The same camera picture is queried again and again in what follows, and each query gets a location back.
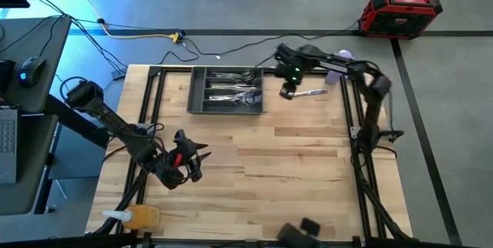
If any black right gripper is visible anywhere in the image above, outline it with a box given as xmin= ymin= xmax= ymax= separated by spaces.
xmin=273 ymin=42 xmax=309 ymax=101

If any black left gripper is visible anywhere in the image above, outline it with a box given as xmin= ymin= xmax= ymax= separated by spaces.
xmin=169 ymin=129 xmax=213 ymax=183

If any dark grey cutlery tray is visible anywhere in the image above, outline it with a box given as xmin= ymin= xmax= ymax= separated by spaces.
xmin=186 ymin=65 xmax=266 ymax=116

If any purple plastic bottle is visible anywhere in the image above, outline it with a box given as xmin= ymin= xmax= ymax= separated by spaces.
xmin=324 ymin=49 xmax=354 ymax=86

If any orange spray bottle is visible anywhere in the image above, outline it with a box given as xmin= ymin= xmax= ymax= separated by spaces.
xmin=101 ymin=203 xmax=161 ymax=231

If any red and black jobsite radio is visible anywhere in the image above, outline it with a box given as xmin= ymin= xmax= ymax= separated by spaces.
xmin=357 ymin=0 xmax=444 ymax=41

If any dark grey desk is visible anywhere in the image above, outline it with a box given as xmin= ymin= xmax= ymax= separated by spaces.
xmin=0 ymin=114 xmax=59 ymax=216
xmin=0 ymin=15 xmax=73 ymax=115

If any black computer mouse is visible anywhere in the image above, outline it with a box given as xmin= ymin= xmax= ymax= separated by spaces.
xmin=17 ymin=55 xmax=47 ymax=88

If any grey laptop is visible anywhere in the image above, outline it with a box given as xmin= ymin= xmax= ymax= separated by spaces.
xmin=0 ymin=105 xmax=20 ymax=186

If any black desktop device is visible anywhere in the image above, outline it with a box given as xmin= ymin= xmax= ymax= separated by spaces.
xmin=0 ymin=59 xmax=15 ymax=96

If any black radio power cable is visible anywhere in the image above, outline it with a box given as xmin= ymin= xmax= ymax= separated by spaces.
xmin=180 ymin=19 xmax=362 ymax=57

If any yellow extension cord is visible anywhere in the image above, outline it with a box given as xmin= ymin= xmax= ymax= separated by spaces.
xmin=40 ymin=0 xmax=182 ymax=45

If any black camera rig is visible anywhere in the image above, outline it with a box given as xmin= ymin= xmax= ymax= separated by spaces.
xmin=276 ymin=222 xmax=323 ymax=248

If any black action camera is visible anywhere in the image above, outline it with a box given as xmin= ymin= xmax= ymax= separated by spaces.
xmin=300 ymin=217 xmax=322 ymax=237

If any black floor cable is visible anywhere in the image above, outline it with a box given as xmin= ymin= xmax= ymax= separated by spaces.
xmin=0 ymin=0 xmax=130 ymax=72

